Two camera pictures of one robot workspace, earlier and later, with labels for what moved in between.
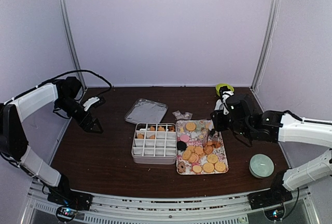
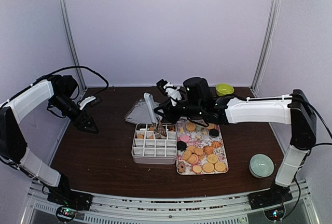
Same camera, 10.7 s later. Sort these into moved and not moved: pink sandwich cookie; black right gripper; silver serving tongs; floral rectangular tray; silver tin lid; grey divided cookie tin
Moved: black right gripper; silver serving tongs
Not moved: silver tin lid; floral rectangular tray; grey divided cookie tin; pink sandwich cookie
